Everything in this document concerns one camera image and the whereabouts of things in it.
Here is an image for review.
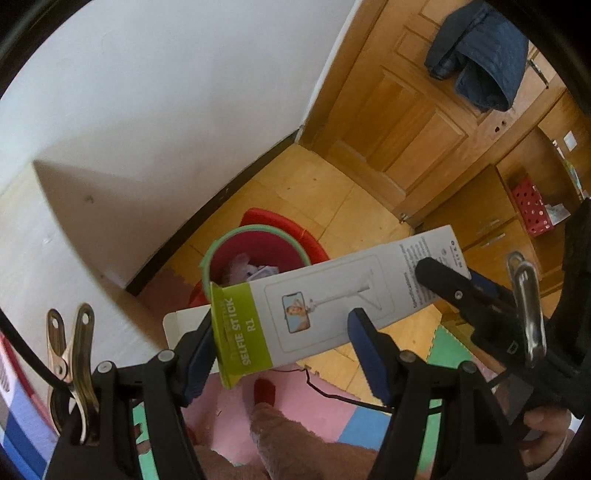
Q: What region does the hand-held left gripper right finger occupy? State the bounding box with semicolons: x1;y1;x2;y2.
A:
347;308;532;480

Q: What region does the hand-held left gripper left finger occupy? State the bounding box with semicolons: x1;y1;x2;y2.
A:
44;314;218;480

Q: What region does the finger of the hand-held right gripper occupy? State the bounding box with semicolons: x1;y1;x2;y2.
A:
470;270;512;304
414;257;513;333

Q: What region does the white green cardboard box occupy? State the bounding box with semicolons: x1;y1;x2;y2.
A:
164;225;472;388

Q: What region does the red bucket green rim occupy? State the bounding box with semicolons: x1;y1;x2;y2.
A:
199;225;309;308

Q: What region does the person's right hand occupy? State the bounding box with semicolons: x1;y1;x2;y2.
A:
505;399;583;480

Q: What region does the metal spring clamp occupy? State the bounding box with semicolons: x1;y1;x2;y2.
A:
505;251;548;367
46;302;100;446

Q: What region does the wooden cabinet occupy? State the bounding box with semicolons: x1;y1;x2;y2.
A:
416;92;591;319

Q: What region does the red slipper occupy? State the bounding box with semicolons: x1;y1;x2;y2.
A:
253;377;278;409

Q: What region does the red perforated basket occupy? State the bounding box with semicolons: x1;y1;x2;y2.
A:
508;178;555;238

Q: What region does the colourful foam puzzle mat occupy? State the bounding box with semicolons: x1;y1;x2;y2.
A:
129;263;490;480

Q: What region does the white paper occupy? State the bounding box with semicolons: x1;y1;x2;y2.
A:
545;203;573;224

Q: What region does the red bin with green rim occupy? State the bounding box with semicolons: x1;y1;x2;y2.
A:
187;208;331;308

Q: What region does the dark blue jacket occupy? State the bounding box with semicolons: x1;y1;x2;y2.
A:
425;4;529;114

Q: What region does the black cable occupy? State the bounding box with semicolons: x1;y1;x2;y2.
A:
302;364;444;414
0;309;70;393

